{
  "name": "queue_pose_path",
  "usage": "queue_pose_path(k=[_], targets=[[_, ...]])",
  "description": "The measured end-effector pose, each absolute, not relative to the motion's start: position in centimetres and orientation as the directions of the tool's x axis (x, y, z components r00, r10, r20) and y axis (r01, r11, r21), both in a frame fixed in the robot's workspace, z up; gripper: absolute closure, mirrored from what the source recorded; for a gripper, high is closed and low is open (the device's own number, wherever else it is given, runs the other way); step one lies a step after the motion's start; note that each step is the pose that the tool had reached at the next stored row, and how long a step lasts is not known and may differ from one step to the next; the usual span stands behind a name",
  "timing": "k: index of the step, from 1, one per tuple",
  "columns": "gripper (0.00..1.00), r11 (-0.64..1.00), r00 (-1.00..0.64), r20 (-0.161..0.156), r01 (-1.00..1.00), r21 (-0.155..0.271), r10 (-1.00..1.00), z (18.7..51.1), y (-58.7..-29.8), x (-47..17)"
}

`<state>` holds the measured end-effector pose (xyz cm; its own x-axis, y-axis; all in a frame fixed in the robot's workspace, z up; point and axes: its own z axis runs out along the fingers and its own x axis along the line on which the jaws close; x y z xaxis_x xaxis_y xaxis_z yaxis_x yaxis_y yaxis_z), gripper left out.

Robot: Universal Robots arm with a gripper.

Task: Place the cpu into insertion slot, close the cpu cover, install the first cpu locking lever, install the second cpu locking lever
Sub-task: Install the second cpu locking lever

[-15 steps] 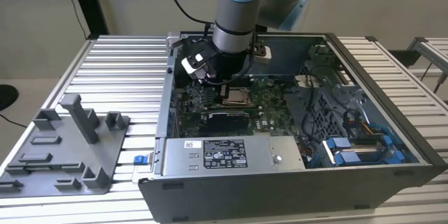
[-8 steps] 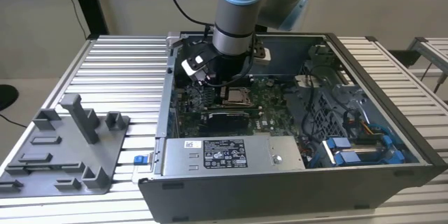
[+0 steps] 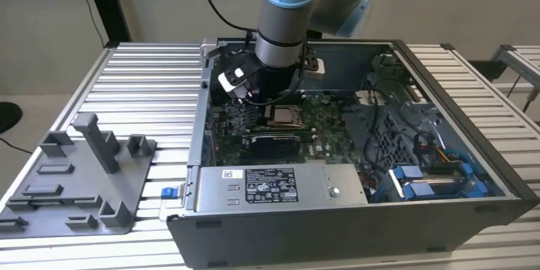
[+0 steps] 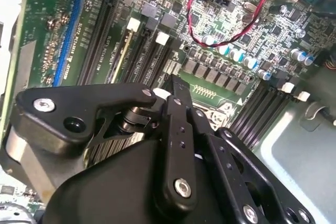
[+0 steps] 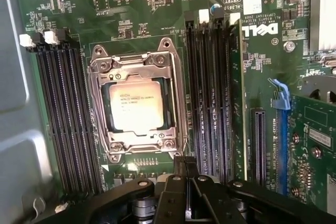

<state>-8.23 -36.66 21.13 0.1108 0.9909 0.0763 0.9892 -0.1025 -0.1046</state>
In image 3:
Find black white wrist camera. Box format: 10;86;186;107
216;57;262;104

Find orange yellow power wires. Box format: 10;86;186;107
412;131;452;165

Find green RAM stick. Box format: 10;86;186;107
247;126;316;135

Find metal socket cover frame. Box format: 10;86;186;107
263;105;304;127

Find grey perforated drive cage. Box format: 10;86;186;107
340;89;444;171

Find blue plastic bracket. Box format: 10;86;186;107
458;161;490;199

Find black frame post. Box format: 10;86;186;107
79;0;132;45

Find open grey PC case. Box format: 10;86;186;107
166;37;540;269

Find black round stool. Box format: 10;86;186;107
0;101;24;135

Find thin black wall cable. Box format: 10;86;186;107
72;0;107;45

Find black graphics card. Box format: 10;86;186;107
243;133;304;159

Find green motherboard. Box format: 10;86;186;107
208;91;367;169

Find black floor cable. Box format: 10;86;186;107
0;136;34;155

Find aluminium table frame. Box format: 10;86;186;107
488;44;540;116

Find grey plastic part rack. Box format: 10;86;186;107
0;112;159;241

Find blue disk carrier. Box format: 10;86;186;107
395;164;424;180
402;181;436;200

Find grey power supply unit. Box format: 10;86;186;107
195;163;370;214

